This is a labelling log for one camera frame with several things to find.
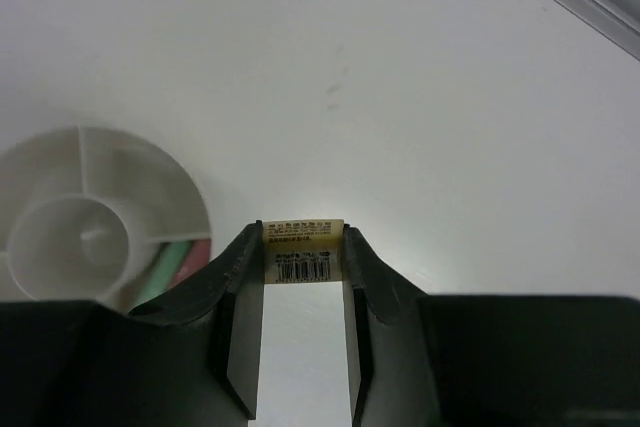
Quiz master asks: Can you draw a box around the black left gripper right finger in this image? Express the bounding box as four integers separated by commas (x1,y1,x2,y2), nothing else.
342,225,438,426

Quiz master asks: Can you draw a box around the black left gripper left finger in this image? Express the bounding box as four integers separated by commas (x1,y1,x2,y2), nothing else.
127,221,264,426

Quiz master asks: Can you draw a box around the small yellow staple box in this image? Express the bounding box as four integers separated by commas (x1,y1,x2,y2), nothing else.
262,219,345,284

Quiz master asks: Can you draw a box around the green marker in organizer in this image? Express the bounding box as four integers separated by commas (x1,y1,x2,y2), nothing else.
132,241,192,308

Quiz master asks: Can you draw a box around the pink marker in organizer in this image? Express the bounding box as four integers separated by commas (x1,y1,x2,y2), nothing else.
167,239,211,290

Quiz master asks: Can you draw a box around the white round divided organizer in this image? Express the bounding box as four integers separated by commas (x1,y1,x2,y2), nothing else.
1,126,211,311

